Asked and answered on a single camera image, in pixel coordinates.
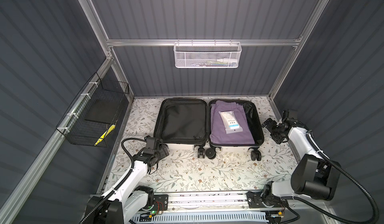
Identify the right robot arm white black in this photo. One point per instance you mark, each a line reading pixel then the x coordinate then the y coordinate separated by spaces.
pixel 313 177

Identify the black wire basket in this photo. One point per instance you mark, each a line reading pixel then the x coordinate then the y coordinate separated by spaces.
pixel 77 131

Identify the small white packet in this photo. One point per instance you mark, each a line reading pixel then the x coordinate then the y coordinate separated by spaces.
pixel 230 122

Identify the black pad in basket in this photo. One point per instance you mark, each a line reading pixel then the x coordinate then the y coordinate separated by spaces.
pixel 102 111

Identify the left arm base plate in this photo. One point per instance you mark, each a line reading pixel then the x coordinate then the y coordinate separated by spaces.
pixel 160 203

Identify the white ventilation grille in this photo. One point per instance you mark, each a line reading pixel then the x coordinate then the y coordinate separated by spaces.
pixel 202 218

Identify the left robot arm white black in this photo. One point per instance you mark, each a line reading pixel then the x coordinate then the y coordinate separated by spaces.
pixel 126 197

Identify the floral table mat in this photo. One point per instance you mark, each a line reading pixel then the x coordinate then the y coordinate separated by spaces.
pixel 182 171

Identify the yellow black striped item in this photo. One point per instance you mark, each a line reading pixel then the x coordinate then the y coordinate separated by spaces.
pixel 105 134

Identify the purple jeans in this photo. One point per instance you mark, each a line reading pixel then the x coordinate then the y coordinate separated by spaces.
pixel 218 134

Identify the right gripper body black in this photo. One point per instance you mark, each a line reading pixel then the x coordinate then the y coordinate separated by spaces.
pixel 274 128

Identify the white wire basket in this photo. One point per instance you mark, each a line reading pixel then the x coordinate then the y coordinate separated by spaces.
pixel 207 55

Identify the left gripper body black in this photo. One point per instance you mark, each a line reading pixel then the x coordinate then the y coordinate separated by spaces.
pixel 162 152

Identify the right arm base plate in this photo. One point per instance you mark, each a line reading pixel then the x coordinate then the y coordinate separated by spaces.
pixel 261 200

